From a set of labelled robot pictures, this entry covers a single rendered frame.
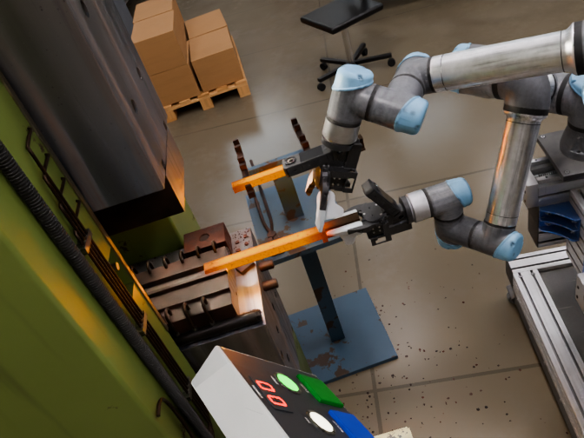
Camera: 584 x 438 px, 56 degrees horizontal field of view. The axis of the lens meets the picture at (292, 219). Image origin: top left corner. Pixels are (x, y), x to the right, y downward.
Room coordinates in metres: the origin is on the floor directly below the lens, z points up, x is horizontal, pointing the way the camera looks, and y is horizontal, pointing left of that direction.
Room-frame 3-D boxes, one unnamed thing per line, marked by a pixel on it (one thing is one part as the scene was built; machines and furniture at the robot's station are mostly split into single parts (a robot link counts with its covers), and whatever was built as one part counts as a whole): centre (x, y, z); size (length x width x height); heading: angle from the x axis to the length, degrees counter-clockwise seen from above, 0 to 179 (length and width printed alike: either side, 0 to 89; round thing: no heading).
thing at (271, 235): (1.63, 0.09, 0.73); 0.60 x 0.04 x 0.01; 1
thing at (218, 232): (1.21, 0.25, 0.95); 0.12 x 0.09 x 0.07; 87
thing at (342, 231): (1.01, -0.11, 0.98); 0.09 x 0.03 x 0.06; 90
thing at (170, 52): (4.61, 0.32, 0.33); 1.12 x 0.80 x 0.66; 174
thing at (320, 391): (0.60, 0.06, 1.01); 0.07 x 0.05 x 0.07; 22
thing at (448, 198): (1.02, -0.38, 0.98); 0.11 x 0.08 x 0.09; 87
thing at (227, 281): (1.04, 0.40, 0.96); 0.42 x 0.20 x 0.09; 87
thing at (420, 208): (1.03, -0.30, 0.99); 0.08 x 0.05 x 0.08; 177
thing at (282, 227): (1.51, -0.01, 0.71); 0.40 x 0.30 x 0.02; 0
